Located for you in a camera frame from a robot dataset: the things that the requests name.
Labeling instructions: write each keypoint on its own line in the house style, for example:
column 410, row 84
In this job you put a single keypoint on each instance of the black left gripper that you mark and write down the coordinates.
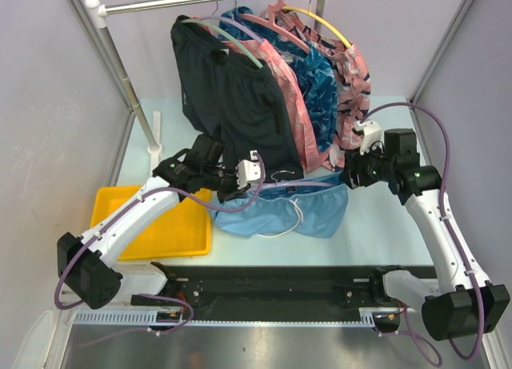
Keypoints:
column 233, row 192

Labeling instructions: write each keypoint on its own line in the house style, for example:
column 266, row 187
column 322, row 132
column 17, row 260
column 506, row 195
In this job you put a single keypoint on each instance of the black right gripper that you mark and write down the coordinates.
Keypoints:
column 354, row 164

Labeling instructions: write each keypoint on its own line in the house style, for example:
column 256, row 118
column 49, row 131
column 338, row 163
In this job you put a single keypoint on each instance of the light blue mesh shorts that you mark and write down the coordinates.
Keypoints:
column 311, row 211

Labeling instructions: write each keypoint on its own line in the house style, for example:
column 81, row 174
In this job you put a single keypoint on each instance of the lilac plastic hanger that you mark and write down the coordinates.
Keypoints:
column 325, row 180

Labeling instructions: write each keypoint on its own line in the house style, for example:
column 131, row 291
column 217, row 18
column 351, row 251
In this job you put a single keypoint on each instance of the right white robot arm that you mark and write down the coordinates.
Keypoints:
column 465, row 302

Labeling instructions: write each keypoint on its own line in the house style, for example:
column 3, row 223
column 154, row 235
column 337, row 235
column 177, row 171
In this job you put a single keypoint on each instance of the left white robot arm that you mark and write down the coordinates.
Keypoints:
column 85, row 262

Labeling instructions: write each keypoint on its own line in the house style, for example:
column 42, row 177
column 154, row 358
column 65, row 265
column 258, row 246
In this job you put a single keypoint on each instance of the pink navy patterned shorts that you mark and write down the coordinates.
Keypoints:
column 353, row 84

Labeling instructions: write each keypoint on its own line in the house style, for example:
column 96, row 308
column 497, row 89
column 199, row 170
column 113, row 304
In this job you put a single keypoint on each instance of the black shorts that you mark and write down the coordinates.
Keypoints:
column 229, row 96

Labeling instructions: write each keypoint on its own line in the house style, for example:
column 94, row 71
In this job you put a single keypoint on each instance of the blue floral shorts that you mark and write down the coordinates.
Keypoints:
column 314, row 74

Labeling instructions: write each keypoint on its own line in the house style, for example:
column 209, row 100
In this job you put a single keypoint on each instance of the yellow plastic hanger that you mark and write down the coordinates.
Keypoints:
column 315, row 10

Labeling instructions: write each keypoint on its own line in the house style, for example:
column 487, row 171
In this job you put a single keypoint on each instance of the yellow plastic tray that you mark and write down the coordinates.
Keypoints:
column 184, row 230

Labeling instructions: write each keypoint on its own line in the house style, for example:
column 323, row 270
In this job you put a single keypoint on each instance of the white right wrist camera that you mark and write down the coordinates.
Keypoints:
column 370, row 133

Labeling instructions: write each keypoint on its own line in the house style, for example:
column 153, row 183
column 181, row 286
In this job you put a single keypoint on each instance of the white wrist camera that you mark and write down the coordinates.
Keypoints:
column 370, row 133
column 251, row 170

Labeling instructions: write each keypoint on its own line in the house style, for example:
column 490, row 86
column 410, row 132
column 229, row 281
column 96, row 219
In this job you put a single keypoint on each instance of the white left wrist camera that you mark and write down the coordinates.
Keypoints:
column 251, row 170

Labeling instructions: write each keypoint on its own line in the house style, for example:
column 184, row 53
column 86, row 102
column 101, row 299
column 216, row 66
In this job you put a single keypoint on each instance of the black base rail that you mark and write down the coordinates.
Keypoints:
column 325, row 288

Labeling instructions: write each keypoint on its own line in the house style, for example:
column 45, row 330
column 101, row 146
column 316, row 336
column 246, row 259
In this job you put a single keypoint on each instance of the white slotted cable duct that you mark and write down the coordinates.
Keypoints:
column 144, row 317

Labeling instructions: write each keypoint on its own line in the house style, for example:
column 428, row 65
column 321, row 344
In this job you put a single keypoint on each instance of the silver clothes rail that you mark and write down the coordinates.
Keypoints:
column 136, row 38

